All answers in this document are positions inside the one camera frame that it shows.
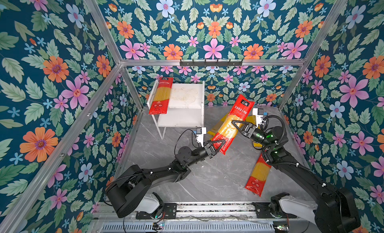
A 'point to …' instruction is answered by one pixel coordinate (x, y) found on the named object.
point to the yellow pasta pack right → (252, 119)
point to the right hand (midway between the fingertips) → (234, 122)
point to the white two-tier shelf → (186, 108)
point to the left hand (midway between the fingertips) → (226, 140)
